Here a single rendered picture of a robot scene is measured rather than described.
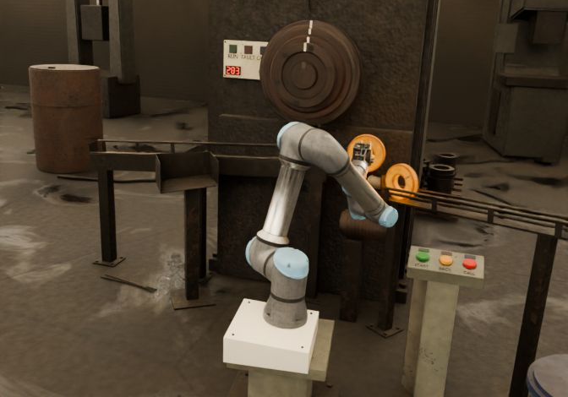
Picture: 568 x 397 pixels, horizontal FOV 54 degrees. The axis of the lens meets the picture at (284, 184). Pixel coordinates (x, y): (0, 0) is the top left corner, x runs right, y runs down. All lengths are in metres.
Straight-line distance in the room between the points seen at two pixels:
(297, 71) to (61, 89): 2.91
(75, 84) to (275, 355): 3.67
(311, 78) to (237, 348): 1.23
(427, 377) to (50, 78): 3.91
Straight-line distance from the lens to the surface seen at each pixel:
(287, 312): 1.88
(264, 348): 1.81
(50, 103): 5.10
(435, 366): 2.10
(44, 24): 11.08
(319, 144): 1.78
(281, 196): 1.89
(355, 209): 2.12
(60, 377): 2.42
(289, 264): 1.82
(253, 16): 2.83
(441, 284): 1.95
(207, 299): 2.85
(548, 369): 1.83
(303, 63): 2.51
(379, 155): 2.36
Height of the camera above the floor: 1.34
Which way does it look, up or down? 16 degrees down
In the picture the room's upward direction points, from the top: 3 degrees clockwise
